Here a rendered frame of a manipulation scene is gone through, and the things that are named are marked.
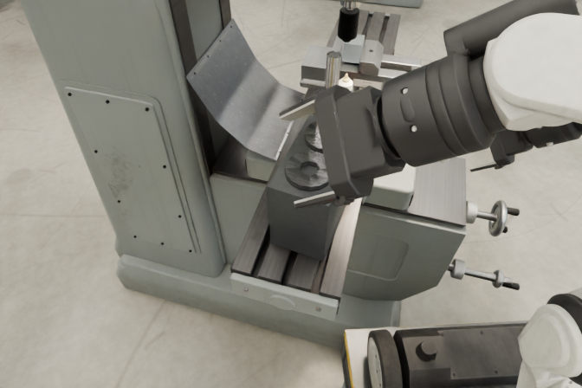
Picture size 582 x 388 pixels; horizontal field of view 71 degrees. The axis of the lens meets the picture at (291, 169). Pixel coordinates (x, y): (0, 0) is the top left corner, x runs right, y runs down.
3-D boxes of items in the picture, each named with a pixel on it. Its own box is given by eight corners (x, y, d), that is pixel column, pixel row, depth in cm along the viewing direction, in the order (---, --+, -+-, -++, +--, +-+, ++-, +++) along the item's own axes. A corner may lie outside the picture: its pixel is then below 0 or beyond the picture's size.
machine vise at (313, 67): (417, 75, 129) (425, 44, 121) (415, 104, 119) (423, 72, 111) (309, 61, 135) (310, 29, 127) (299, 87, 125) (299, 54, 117)
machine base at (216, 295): (404, 242, 199) (412, 217, 185) (389, 366, 160) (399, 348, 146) (181, 190, 222) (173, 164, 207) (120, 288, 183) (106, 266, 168)
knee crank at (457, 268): (516, 280, 130) (524, 271, 125) (518, 297, 126) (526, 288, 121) (445, 263, 134) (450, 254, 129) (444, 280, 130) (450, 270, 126)
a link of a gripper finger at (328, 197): (290, 202, 45) (336, 190, 42) (307, 201, 48) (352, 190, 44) (292, 216, 45) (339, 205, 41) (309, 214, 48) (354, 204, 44)
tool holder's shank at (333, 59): (323, 100, 77) (326, 48, 69) (339, 104, 76) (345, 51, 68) (319, 111, 75) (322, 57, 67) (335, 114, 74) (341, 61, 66)
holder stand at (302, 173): (353, 187, 97) (365, 123, 83) (323, 262, 83) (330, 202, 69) (307, 172, 100) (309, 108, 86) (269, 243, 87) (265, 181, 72)
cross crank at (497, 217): (503, 217, 135) (518, 195, 127) (506, 247, 128) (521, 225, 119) (454, 207, 138) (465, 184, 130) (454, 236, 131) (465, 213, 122)
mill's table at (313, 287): (398, 31, 164) (402, 12, 158) (336, 325, 83) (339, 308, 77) (342, 23, 168) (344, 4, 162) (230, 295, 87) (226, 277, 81)
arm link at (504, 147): (509, 163, 88) (572, 148, 79) (492, 171, 81) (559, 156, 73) (491, 107, 88) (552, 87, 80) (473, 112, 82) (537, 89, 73)
